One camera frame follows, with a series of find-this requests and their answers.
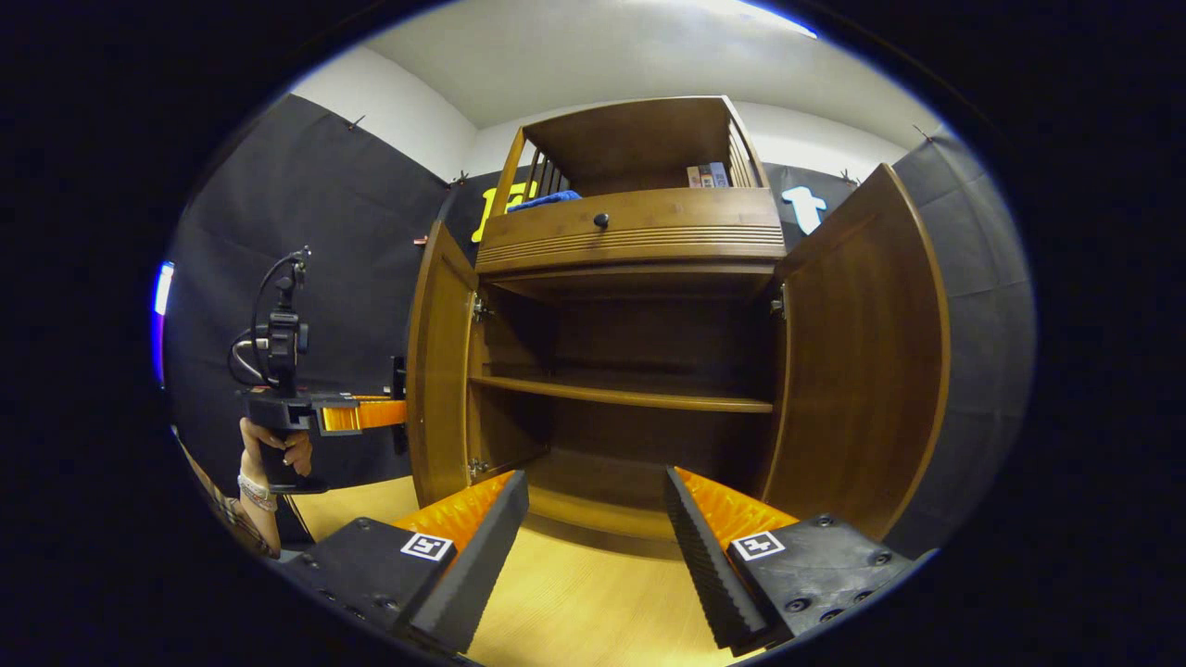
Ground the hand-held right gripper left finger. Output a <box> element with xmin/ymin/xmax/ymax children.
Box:
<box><xmin>278</xmin><ymin>470</ymin><xmax>531</xmax><ymax>654</ymax></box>

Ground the blue cloth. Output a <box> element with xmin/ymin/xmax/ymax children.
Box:
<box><xmin>505</xmin><ymin>190</ymin><xmax>585</xmax><ymax>214</ymax></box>

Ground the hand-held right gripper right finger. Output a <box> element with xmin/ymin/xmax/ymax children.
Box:
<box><xmin>662</xmin><ymin>465</ymin><xmax>927</xmax><ymax>657</ymax></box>

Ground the wooden shoe cabinet door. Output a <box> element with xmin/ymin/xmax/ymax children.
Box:
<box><xmin>760</xmin><ymin>164</ymin><xmax>953</xmax><ymax>543</ymax></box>
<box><xmin>406</xmin><ymin>220</ymin><xmax>481</xmax><ymax>509</ymax></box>

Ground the black backdrop cloth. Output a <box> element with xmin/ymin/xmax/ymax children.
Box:
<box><xmin>162</xmin><ymin>93</ymin><xmax>1037</xmax><ymax>557</ymax></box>

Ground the black door handle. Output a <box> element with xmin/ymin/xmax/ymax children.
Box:
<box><xmin>387</xmin><ymin>357</ymin><xmax>409</xmax><ymax>455</ymax></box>

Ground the wooden cabinet shelf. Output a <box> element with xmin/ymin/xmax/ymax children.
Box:
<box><xmin>468</xmin><ymin>373</ymin><xmax>775</xmax><ymax>414</ymax></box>

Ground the wooden double-door shoe cabinet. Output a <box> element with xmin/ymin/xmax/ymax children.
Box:
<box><xmin>406</xmin><ymin>95</ymin><xmax>953</xmax><ymax>561</ymax></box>

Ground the beaded bracelet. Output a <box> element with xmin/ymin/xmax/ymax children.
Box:
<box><xmin>236</xmin><ymin>474</ymin><xmax>279</xmax><ymax>513</ymax></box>

